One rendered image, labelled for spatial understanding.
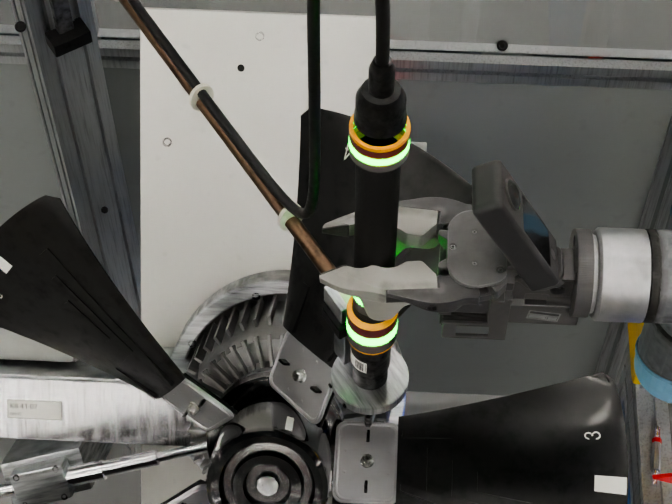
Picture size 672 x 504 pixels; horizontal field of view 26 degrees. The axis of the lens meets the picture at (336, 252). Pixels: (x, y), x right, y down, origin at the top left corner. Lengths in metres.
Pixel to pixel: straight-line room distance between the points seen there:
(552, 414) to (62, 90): 0.80
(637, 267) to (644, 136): 1.04
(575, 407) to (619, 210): 0.86
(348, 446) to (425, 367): 1.25
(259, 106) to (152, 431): 0.37
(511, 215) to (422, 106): 1.04
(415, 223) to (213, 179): 0.50
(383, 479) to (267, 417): 0.14
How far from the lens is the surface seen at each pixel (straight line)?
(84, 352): 1.49
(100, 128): 2.02
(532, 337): 2.63
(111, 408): 1.59
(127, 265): 2.28
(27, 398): 1.61
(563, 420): 1.49
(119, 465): 1.58
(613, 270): 1.14
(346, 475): 1.47
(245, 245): 1.63
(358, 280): 1.13
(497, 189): 1.07
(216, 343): 1.60
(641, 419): 1.90
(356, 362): 1.27
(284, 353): 1.46
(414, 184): 1.35
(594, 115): 2.13
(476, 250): 1.14
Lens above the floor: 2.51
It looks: 56 degrees down
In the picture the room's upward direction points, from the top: straight up
